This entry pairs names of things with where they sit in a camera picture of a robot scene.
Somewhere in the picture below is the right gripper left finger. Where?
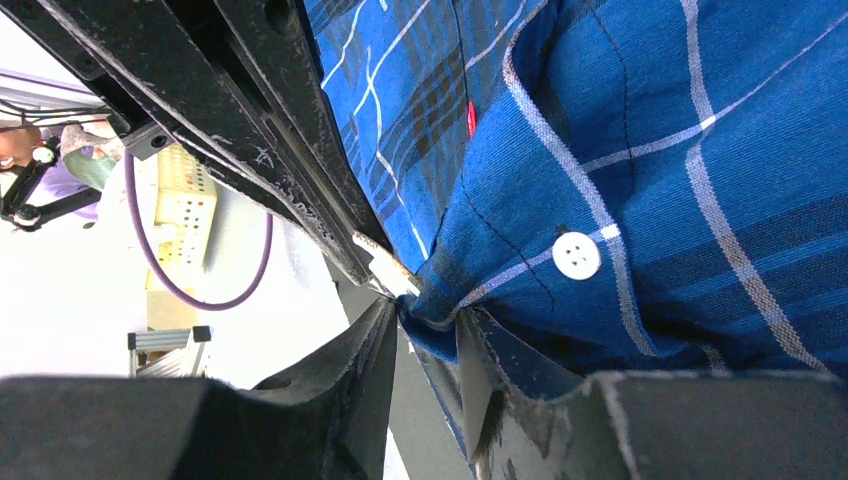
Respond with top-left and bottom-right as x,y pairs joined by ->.
1,299 -> 397,479

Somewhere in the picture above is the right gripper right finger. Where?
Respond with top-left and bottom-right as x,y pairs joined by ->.
457,310 -> 847,479

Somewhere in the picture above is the blue plaid shirt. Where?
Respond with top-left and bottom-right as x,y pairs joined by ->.
301,0 -> 848,458

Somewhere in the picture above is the cream perforated box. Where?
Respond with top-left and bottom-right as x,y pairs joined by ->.
145,144 -> 217,330

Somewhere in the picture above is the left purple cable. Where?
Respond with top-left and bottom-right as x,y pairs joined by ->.
123,148 -> 274,313

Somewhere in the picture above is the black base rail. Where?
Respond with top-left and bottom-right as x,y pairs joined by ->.
1,0 -> 388,285

